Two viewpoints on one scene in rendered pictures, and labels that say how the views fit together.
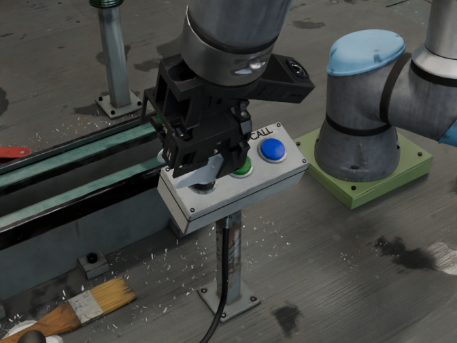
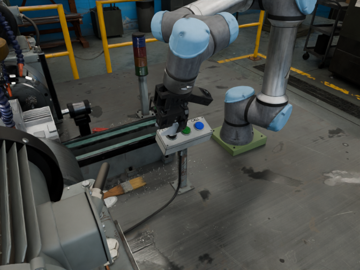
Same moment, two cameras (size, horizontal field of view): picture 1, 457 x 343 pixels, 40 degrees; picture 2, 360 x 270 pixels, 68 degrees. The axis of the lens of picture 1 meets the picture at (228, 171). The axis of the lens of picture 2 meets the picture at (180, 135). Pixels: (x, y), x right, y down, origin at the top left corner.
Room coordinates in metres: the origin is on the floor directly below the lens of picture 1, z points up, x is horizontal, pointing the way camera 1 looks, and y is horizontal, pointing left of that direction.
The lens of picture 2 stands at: (-0.12, -0.04, 1.54)
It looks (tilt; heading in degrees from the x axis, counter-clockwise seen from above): 36 degrees down; 4
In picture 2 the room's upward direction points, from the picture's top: straight up
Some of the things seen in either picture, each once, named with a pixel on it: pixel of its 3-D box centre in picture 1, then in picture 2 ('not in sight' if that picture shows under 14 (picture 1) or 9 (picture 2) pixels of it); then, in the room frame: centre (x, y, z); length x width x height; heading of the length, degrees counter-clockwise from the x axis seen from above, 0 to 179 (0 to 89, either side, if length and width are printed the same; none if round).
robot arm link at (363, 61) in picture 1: (367, 76); (240, 103); (0.88, -0.23, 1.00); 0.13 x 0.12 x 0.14; 52
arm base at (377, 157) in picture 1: (358, 133); (237, 126); (0.89, -0.23, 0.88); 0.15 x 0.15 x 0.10
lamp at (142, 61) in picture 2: not in sight; (140, 60); (1.09, 0.23, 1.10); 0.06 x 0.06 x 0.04
